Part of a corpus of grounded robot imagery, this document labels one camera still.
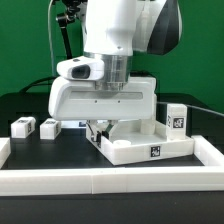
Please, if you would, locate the black cable bundle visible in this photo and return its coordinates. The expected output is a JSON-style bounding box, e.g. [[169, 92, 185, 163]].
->
[[19, 76, 58, 94]]

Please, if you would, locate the white marker base plate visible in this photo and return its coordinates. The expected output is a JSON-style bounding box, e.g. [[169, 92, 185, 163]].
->
[[61, 121, 86, 129]]

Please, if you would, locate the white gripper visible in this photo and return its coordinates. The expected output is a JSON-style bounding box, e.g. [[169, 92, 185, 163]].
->
[[48, 77, 156, 147]]

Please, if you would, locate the white square table top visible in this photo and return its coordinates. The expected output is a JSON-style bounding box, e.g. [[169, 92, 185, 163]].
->
[[96, 120, 194, 165]]

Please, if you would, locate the white U-shaped obstacle fence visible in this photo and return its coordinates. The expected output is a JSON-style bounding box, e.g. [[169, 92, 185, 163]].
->
[[0, 136, 224, 196]]

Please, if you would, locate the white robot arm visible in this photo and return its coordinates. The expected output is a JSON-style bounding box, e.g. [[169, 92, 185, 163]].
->
[[49, 0, 182, 146]]

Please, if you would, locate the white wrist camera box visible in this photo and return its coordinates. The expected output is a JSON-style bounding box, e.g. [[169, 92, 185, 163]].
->
[[57, 56, 104, 81]]

